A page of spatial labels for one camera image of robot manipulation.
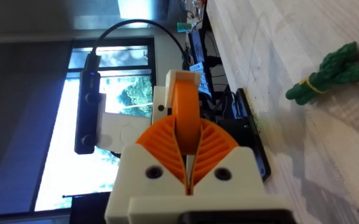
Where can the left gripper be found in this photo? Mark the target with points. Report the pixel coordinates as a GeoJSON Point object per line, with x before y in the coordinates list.
{"type": "Point", "coordinates": [120, 130]}

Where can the teal cup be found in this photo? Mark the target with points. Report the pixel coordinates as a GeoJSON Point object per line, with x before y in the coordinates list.
{"type": "Point", "coordinates": [183, 27]}

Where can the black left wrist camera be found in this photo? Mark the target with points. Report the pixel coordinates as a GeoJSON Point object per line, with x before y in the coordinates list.
{"type": "Point", "coordinates": [87, 118]}

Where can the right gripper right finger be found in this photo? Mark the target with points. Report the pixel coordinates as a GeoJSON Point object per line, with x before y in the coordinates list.
{"type": "Point", "coordinates": [229, 168]}

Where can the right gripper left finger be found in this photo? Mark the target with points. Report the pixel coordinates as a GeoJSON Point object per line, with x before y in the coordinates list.
{"type": "Point", "coordinates": [138, 174]}

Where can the green asparagus bundle toy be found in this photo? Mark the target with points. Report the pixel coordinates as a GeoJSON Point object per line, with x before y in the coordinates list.
{"type": "Point", "coordinates": [331, 71]}

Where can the black rail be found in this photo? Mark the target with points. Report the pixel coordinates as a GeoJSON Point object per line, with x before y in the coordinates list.
{"type": "Point", "coordinates": [260, 155]}

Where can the black flat monitor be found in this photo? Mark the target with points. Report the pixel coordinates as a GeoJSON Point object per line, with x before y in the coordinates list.
{"type": "Point", "coordinates": [197, 46]}

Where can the window with dark frame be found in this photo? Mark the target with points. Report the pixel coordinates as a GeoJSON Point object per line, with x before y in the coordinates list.
{"type": "Point", "coordinates": [70, 155]}

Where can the black box with green light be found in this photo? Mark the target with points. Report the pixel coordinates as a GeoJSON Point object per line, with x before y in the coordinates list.
{"type": "Point", "coordinates": [232, 130]}

